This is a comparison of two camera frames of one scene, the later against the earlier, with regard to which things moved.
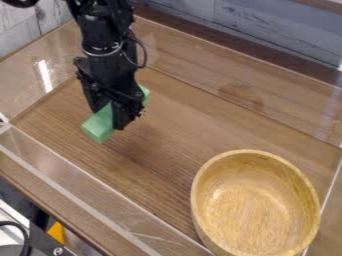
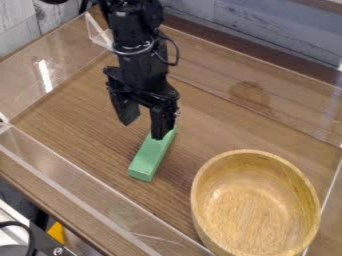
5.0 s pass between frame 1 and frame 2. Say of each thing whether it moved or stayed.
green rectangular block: moved
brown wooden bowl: stayed
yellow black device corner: stayed
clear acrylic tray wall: stayed
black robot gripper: moved
